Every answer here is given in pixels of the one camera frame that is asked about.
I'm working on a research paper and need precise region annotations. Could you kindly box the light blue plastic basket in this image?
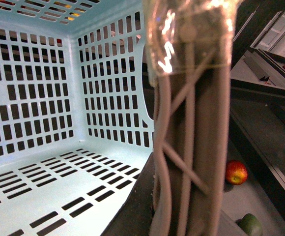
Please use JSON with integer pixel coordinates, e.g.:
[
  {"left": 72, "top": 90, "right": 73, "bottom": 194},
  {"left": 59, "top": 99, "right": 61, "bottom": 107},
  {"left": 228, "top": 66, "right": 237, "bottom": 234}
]
[{"left": 0, "top": 0, "right": 236, "bottom": 236}]

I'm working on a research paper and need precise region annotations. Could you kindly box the red apple on table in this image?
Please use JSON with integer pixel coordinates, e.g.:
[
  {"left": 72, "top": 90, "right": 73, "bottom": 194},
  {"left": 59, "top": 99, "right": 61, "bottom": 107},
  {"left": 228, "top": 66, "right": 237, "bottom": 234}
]
[{"left": 225, "top": 160, "right": 248, "bottom": 185}]

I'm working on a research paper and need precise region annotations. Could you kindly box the green avocado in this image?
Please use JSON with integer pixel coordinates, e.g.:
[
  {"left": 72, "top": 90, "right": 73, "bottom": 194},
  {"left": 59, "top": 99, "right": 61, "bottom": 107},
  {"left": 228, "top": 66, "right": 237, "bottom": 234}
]
[{"left": 238, "top": 213, "right": 263, "bottom": 236}]

